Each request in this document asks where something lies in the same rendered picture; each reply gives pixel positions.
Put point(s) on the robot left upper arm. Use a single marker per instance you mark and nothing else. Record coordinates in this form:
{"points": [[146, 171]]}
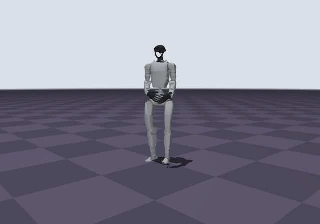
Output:
{"points": [[172, 67]]}

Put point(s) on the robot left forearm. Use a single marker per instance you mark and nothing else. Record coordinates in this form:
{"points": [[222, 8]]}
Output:
{"points": [[172, 89]]}

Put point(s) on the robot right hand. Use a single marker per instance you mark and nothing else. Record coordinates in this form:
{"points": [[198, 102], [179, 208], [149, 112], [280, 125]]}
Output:
{"points": [[152, 95]]}

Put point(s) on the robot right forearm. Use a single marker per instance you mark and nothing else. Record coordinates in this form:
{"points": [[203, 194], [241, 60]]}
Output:
{"points": [[146, 88]]}

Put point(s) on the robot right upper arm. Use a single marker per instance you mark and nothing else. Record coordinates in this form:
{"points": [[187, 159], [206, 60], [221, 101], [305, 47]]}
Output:
{"points": [[147, 74]]}

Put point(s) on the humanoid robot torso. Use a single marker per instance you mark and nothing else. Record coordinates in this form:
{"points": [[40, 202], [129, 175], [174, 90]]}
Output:
{"points": [[160, 74]]}

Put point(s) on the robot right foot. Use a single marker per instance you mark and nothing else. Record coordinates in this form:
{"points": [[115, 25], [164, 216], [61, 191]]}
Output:
{"points": [[152, 158]]}

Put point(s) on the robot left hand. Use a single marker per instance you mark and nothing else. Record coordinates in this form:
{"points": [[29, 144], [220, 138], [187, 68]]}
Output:
{"points": [[164, 98]]}

